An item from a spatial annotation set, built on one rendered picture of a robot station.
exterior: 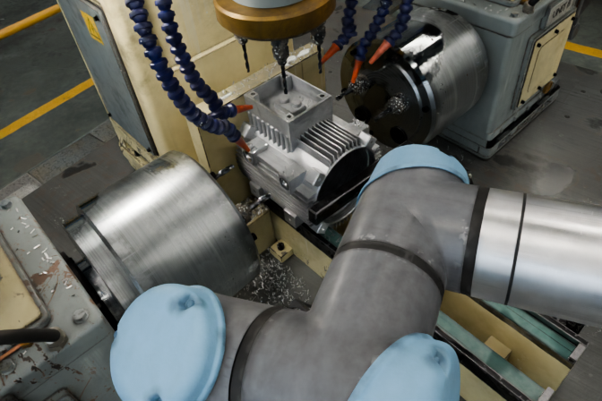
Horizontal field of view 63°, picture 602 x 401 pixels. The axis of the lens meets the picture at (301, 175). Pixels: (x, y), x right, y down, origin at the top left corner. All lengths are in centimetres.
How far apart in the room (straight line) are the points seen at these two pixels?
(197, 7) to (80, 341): 58
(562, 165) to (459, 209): 99
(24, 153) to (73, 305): 240
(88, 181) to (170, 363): 109
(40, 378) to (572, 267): 53
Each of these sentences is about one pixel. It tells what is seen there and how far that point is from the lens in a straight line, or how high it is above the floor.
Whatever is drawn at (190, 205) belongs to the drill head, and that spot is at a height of 115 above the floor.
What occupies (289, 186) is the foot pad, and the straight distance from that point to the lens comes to 81.
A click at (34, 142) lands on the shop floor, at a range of 306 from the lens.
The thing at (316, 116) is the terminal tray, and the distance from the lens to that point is 85.
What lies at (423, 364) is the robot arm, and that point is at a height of 141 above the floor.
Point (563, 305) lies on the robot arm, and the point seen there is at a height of 137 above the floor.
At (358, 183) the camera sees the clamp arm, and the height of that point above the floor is 104.
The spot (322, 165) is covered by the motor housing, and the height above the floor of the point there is 109.
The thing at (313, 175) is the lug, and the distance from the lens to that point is 79.
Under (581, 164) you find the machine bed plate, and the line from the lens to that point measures 133.
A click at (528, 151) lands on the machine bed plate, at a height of 80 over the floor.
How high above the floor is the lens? 165
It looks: 45 degrees down
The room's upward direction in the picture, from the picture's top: 7 degrees counter-clockwise
